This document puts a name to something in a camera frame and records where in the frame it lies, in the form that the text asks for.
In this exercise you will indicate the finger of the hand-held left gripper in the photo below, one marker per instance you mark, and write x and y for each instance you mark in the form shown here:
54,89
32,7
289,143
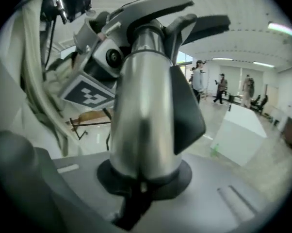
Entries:
178,30
155,6

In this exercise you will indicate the person with head-mounted camera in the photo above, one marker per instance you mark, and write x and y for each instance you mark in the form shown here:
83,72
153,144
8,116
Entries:
27,57

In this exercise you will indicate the green bottle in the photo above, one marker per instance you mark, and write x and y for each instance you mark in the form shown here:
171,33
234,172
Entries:
215,150

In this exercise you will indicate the black gaming chair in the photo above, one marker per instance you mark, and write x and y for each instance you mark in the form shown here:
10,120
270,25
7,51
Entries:
257,102

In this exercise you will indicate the white pedestal box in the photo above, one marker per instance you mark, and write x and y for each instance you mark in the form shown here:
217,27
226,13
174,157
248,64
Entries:
238,135

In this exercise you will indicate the black metal stand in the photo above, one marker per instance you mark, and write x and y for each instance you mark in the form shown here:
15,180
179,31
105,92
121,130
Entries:
95,123

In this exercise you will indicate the long ceiling light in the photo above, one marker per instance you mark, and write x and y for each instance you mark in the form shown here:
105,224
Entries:
263,64
281,29
222,59

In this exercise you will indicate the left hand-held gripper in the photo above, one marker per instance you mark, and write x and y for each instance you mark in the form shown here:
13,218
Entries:
87,96

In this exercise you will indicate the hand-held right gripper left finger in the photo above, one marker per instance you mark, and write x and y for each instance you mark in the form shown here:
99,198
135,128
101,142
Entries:
87,190

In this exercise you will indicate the dark brown cabinet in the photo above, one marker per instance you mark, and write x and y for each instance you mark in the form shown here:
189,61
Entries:
291,130

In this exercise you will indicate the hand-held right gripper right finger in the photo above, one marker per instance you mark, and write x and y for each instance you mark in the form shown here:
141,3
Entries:
197,203

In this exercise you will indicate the large glass window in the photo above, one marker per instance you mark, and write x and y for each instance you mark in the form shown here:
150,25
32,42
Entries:
184,58

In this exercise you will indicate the white wooden-edged table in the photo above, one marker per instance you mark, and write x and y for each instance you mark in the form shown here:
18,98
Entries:
92,115

